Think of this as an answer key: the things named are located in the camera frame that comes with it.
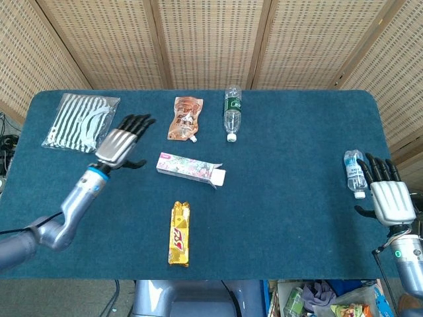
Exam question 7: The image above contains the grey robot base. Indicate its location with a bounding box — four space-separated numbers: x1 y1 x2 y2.
132 279 266 317

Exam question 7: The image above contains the green snack bag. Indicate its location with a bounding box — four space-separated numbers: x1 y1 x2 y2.
284 286 305 316

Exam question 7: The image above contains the colourful snack bag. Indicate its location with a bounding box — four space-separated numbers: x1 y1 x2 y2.
330 302 373 317

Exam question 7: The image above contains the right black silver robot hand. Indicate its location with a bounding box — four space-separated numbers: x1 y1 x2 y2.
354 152 417 227

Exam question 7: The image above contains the striped cloth in plastic bag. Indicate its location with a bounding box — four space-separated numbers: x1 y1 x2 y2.
41 92 121 155

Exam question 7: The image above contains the blue label water bottle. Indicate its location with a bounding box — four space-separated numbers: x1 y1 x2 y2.
344 149 368 199

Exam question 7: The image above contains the purple cloth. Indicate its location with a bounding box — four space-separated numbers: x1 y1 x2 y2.
302 281 337 313

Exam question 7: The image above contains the floral white box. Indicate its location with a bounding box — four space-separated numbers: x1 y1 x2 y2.
155 151 227 190

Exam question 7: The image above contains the bundle of dark cables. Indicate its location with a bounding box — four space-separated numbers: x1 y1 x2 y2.
0 112 21 178

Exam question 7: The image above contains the blue cardboard box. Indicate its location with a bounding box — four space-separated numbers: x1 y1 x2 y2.
372 283 395 317

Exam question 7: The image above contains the green label water bottle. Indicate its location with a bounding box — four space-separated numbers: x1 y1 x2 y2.
223 85 243 143

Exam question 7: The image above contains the orange spout pouch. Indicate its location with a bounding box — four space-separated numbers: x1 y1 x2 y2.
167 96 204 143

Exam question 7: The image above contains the yellow biscuit pack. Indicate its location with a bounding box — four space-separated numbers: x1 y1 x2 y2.
167 200 191 267

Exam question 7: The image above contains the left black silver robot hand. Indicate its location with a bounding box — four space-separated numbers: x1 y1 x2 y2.
95 114 157 171

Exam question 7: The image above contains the woven bamboo folding screen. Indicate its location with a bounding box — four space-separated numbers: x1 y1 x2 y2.
0 0 423 186

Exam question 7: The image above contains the blue carpet table cover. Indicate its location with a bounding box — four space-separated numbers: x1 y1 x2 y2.
0 89 403 281

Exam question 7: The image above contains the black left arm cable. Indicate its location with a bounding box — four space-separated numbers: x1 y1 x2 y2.
0 213 64 236

